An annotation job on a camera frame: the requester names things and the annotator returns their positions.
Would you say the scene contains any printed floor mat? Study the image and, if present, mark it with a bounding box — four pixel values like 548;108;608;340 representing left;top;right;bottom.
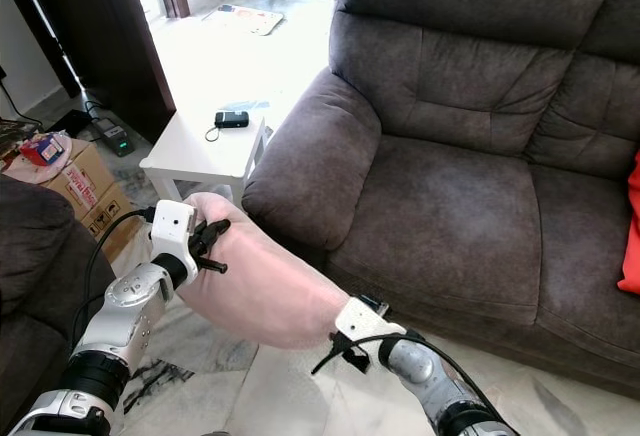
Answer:
203;4;286;37

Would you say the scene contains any pale pink pillow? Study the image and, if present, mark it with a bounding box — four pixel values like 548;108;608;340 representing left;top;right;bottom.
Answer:
175;192;363;350

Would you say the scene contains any white side table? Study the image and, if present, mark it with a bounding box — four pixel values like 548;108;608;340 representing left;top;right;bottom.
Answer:
140;106;267;207

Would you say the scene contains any dark brown armchair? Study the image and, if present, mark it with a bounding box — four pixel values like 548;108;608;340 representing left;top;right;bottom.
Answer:
0;174;117;429

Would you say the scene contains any black power adapter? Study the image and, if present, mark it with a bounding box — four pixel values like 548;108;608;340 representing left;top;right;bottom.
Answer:
60;109;97;136

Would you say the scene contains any dark brown fabric sofa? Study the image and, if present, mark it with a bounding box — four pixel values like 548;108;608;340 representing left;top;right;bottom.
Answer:
242;0;640;402

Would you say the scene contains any dark wooden door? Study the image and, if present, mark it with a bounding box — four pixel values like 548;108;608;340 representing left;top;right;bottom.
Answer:
5;0;176;143

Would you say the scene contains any brown cardboard box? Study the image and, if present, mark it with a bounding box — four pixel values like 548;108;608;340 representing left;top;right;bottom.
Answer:
40;141;127;262

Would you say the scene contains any black charger with display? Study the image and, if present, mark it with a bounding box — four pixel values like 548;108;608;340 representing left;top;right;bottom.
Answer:
95;116;134;158

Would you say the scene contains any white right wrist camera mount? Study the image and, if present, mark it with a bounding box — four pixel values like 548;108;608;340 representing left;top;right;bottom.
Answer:
334;297;407;343

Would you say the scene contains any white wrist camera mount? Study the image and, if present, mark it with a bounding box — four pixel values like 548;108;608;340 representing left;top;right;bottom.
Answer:
334;297;407;343
150;199;199;263

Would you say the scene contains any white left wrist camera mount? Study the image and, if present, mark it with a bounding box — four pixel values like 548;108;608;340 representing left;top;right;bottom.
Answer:
150;199;199;263

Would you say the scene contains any small red box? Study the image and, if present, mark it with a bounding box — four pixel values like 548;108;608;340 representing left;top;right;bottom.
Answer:
20;133;67;167

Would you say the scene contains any pale pink bag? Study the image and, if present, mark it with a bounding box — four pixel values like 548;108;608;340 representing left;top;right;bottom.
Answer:
3;138;74;186

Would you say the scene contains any small black device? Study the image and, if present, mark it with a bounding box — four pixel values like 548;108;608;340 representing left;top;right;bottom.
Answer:
213;111;250;130

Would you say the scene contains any red pillow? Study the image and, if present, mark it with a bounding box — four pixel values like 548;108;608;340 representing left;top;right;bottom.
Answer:
618;151;640;295

